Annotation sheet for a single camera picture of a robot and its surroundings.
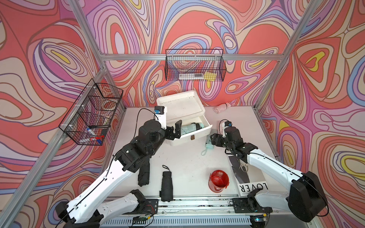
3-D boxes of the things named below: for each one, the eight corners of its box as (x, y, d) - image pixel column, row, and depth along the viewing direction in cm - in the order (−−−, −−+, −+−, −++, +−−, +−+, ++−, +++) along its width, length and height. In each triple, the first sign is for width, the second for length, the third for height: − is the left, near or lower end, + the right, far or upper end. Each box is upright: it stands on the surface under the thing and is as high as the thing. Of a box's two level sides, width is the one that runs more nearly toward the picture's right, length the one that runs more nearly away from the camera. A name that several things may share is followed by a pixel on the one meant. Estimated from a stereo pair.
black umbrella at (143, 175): (138, 186, 82) (136, 184, 79) (142, 163, 91) (141, 160, 88) (148, 186, 82) (146, 184, 79) (151, 163, 91) (150, 160, 88)
